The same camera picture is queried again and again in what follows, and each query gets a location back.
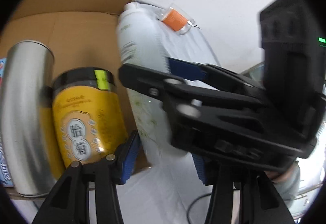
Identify right hand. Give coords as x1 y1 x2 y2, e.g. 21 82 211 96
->
265 162 301 184

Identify yellow tea jar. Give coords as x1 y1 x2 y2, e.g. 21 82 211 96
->
52 67 129 166

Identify orange thread spool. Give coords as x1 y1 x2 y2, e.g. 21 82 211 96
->
158 3 199 35

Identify silver metal can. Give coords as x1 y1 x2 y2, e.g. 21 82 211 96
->
1 40 56 197

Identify black cable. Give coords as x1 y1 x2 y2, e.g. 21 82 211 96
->
186 192 212 224

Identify brown cardboard box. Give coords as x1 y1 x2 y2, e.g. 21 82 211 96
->
1 0 135 200

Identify white spray bottle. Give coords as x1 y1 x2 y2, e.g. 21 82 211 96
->
117 2 186 165

